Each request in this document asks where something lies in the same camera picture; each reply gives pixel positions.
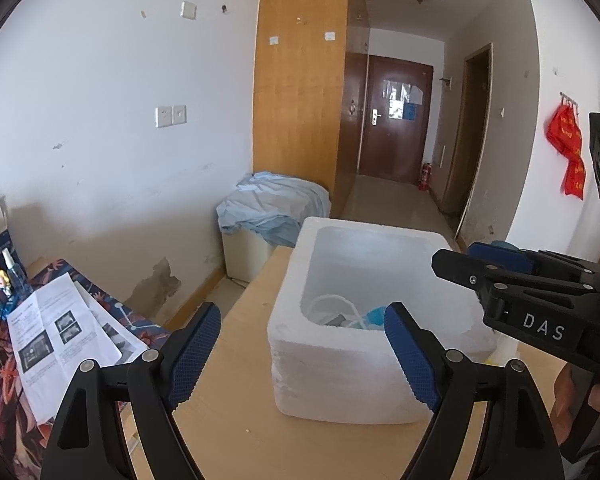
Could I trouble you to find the blue surgical face mask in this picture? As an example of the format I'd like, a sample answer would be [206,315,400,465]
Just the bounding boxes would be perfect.
[306,295,386,330]

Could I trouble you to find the grey sock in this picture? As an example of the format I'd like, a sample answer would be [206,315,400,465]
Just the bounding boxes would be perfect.
[320,313,349,327]

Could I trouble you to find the person's right hand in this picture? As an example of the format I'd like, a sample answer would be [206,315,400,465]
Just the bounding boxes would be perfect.
[550,363,600,444]

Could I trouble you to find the red fire extinguisher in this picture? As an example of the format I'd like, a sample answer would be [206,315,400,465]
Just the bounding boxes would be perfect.
[418,162,432,191]

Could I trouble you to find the patterned desk cloth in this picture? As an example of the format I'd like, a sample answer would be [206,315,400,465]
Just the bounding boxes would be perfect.
[0,259,169,479]

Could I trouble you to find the printed paper sheets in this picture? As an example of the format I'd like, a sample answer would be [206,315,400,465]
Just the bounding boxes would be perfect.
[6,273,147,425]

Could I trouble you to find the red hanging bags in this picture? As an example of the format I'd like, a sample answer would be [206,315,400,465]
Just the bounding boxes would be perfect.
[546,102,586,200]

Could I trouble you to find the white styrofoam box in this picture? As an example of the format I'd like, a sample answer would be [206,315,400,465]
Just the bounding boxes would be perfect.
[268,218,496,425]

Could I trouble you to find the blue spray bottle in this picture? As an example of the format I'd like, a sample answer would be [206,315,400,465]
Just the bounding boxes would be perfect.
[2,248,31,300]

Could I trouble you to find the dark brown entrance door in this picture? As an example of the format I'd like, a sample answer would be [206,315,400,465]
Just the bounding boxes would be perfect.
[358,55,434,184]

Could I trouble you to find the wooden wardrobe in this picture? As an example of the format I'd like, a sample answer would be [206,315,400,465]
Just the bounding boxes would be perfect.
[252,0,370,218]

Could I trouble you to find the side door frame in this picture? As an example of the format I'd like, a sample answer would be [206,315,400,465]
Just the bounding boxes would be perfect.
[442,44,492,219]

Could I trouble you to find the double wall socket plate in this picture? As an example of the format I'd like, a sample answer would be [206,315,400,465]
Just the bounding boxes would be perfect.
[155,105,187,128]

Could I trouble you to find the white wall switch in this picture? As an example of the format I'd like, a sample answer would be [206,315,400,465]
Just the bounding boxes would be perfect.
[180,1,197,20]

